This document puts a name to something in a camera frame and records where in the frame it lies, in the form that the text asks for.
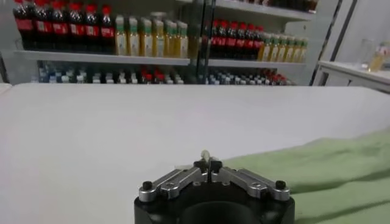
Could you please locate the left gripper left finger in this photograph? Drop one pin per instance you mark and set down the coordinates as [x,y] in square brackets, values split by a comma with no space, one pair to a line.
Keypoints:
[176,182]

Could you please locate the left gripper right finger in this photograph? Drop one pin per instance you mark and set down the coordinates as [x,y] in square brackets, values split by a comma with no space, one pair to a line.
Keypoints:
[246,182]

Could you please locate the light green t-shirt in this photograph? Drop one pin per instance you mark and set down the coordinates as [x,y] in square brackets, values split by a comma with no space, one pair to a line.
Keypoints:
[320,170]

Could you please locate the white cap dark drink bottle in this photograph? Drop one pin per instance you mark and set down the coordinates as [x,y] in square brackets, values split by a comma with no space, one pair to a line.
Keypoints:
[250,81]
[265,81]
[96,78]
[243,80]
[258,81]
[122,78]
[109,78]
[134,78]

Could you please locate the small red cap cola bottle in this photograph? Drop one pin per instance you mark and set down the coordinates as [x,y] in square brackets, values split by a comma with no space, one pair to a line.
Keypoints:
[279,79]
[272,78]
[147,76]
[160,76]

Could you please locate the white cabinet shelf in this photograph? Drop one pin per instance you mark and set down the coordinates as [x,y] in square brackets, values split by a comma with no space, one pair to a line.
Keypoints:
[91,58]
[268,9]
[259,64]

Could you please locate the green cap yellow juice bottle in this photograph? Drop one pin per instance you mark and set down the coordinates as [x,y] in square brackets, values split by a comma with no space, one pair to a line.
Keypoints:
[133,42]
[274,51]
[265,50]
[281,51]
[303,52]
[289,52]
[296,52]
[146,44]
[121,42]
[182,45]
[170,45]
[158,44]

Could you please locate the white side table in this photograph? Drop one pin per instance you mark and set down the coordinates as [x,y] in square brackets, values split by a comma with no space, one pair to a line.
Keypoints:
[350,68]

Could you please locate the clear glass jar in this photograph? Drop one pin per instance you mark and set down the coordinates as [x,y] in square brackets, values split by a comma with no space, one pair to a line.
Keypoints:
[367,51]

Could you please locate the yellow liquid plastic bottle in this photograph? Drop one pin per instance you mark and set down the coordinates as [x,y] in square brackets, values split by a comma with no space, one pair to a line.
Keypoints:
[377,61]

